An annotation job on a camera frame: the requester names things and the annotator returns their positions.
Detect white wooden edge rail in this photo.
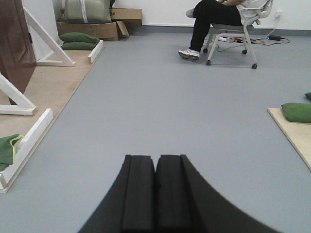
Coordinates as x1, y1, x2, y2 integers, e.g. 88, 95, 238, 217
87, 40, 104, 64

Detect far green sandbag right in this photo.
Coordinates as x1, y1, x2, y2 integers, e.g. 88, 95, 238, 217
305, 92, 311, 100

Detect olive woven sack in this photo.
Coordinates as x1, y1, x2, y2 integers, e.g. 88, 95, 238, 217
65, 0, 111, 23

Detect upper green sandbag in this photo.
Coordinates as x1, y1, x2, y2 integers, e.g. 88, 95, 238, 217
59, 32, 100, 44

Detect green sandbag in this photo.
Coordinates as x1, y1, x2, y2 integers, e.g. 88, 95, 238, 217
305, 92, 311, 100
59, 32, 100, 44
61, 41, 97, 50
281, 102, 311, 123

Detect long cardboard box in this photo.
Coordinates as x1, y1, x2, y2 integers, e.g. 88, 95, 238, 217
110, 8, 142, 26

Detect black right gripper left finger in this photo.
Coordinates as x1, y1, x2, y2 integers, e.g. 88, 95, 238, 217
79, 155, 155, 233

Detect brown wooden door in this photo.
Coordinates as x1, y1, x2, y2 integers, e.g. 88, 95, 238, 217
0, 0, 36, 93

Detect near white edge rail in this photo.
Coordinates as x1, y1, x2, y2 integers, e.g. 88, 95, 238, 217
0, 109, 53, 193

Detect orange cable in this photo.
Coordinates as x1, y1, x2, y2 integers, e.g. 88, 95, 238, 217
228, 36, 268, 46

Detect near white frame brace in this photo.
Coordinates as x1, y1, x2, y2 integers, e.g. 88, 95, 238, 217
0, 74, 37, 116

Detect black power adapter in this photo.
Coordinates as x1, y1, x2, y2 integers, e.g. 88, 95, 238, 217
268, 35, 282, 41

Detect plywood base platform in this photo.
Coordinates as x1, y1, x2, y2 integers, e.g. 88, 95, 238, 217
0, 46, 105, 194

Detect open cardboard box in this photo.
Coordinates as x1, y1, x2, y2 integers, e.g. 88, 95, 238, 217
56, 21, 130, 41

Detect green bag yellow trim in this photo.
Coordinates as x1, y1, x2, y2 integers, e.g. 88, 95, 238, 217
0, 134, 24, 171

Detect lower green sandbag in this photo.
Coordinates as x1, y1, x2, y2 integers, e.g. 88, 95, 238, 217
61, 41, 97, 50

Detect white door frame brace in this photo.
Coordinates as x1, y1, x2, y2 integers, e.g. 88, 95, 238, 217
23, 7, 76, 67

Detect green sandbag on right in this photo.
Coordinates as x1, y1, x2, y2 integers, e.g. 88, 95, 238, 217
281, 102, 311, 123

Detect white power strip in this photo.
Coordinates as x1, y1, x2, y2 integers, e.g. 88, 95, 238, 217
218, 37, 242, 43

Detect seated person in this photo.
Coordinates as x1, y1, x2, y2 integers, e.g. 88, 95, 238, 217
178, 0, 267, 60

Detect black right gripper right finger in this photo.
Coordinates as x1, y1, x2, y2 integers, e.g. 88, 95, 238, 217
155, 155, 276, 233

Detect right plywood board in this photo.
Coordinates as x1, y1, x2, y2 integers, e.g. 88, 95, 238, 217
267, 108, 311, 170

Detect grey office chair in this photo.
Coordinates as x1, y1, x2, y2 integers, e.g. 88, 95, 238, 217
203, 0, 273, 69

